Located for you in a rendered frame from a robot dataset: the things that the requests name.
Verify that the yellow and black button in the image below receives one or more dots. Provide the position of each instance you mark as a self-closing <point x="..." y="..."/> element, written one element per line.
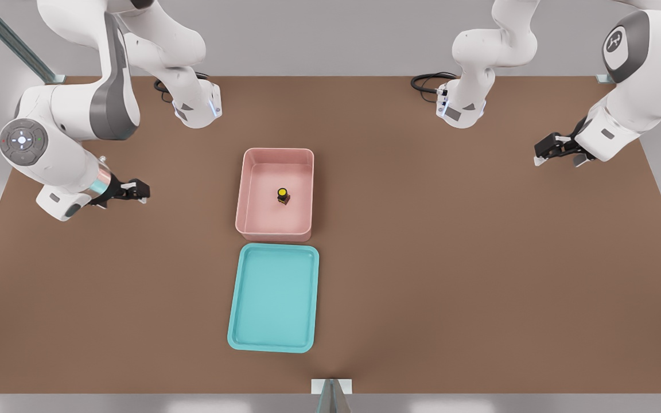
<point x="283" y="195"/>

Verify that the pink plastic box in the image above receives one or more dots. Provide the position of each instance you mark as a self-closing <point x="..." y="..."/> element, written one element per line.
<point x="276" y="221"/>

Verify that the silver frame post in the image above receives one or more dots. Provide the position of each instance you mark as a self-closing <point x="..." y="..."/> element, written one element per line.
<point x="331" y="394"/>
<point x="12" y="41"/>
<point x="605" y="78"/>

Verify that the pale blue-green tray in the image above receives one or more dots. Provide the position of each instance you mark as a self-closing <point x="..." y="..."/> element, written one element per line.
<point x="274" y="298"/>

